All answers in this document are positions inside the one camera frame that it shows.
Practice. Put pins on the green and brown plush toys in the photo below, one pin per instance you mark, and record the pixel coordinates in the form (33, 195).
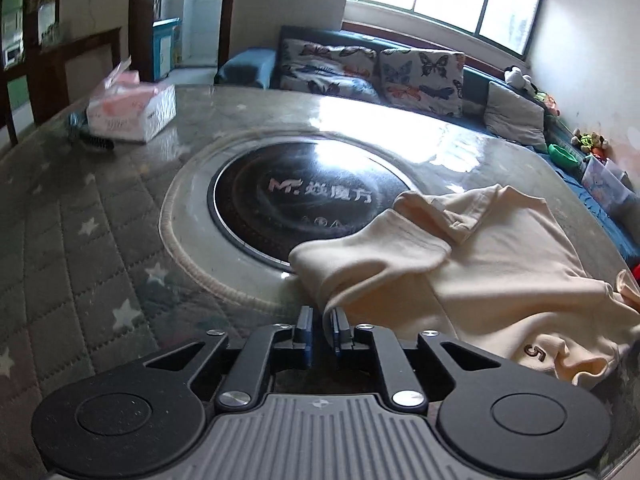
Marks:
(590, 143)

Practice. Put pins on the dark wooden display cabinet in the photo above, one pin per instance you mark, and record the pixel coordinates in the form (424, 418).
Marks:
(35, 49)

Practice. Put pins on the blue corner sofa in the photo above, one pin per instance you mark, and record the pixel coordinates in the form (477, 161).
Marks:
(259, 68)

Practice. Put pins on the left butterfly cushion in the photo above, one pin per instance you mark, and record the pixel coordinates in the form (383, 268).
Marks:
(341, 71)

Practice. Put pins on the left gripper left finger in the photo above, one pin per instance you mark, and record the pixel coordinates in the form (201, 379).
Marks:
(269, 350)

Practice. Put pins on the green bowl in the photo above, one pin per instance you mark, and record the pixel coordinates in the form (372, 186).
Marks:
(563, 158)

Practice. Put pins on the black object beside tissue box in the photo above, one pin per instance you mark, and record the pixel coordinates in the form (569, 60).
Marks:
(78, 132)

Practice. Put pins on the clear plastic storage box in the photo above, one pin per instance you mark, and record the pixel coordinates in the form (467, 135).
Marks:
(608, 191)

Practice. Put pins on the grey plain cushion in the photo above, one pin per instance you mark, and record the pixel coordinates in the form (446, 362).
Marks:
(514, 118)

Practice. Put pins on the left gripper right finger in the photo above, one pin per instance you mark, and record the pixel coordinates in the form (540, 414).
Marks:
(377, 348)

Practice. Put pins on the large butterfly cushion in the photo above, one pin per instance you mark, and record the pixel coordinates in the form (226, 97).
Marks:
(423, 80)

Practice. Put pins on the blue white small cabinet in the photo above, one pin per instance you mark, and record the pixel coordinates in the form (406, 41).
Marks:
(163, 39)

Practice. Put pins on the cream sweatshirt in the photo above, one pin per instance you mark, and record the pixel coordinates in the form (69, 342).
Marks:
(490, 267)

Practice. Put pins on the pink tissue box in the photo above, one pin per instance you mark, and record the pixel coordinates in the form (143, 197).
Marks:
(124, 108)

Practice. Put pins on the round black induction cooktop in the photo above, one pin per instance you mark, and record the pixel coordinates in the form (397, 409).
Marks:
(283, 193)

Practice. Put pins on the dark wooden door frame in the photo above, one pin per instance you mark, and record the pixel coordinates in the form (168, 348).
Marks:
(141, 17)

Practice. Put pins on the panda plush toy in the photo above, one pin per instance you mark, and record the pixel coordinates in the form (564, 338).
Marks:
(517, 80)

